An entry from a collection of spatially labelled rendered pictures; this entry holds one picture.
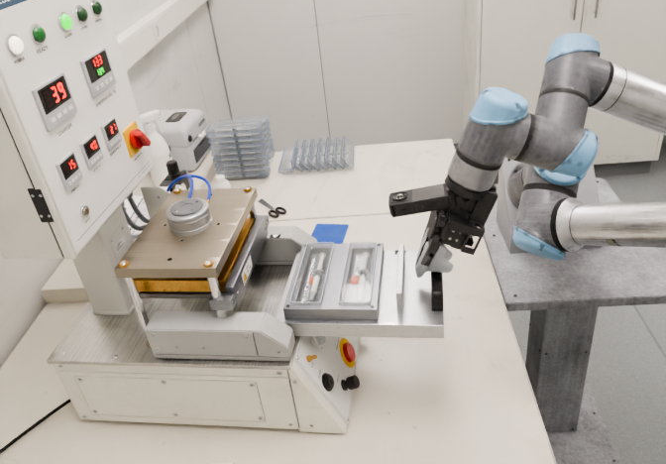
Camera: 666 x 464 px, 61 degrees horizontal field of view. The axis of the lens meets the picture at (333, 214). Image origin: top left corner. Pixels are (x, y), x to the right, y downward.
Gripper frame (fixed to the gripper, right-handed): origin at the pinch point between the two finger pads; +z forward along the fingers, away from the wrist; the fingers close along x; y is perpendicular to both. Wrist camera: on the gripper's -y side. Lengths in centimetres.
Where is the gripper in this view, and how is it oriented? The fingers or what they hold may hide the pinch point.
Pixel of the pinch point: (416, 269)
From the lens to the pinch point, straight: 105.7
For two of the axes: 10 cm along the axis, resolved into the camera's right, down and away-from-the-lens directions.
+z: -2.4, 8.1, 5.4
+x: 1.3, -5.3, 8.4
